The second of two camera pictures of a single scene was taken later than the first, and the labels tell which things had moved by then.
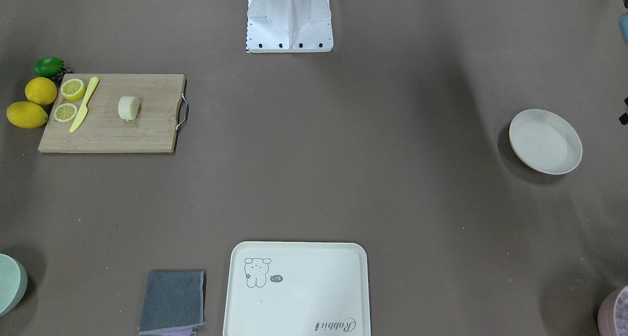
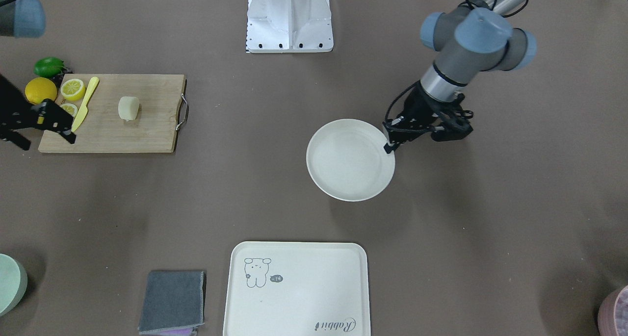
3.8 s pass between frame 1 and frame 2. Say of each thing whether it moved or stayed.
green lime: stayed
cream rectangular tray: stayed
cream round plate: moved
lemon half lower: stayed
